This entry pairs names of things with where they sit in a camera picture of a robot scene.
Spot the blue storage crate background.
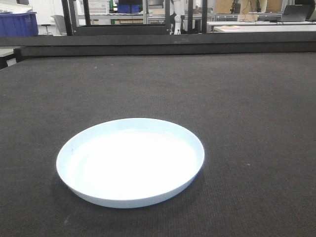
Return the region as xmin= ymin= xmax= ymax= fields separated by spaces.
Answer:
xmin=0 ymin=12 xmax=39 ymax=37

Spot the black metal frame structure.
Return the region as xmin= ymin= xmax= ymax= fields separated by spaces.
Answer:
xmin=62 ymin=0 xmax=207 ymax=36

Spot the white lab table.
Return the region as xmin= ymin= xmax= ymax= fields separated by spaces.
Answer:
xmin=206 ymin=21 xmax=316 ymax=33

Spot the grey office chair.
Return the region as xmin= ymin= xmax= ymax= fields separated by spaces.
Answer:
xmin=40 ymin=15 xmax=67 ymax=36

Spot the open laptop on table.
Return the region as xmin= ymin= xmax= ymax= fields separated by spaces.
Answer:
xmin=280 ymin=4 xmax=315 ymax=22

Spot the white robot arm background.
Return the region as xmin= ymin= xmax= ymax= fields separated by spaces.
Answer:
xmin=169 ymin=0 xmax=185 ymax=35

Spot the light blue round tray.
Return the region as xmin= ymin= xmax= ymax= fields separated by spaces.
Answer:
xmin=56 ymin=118 xmax=205 ymax=208

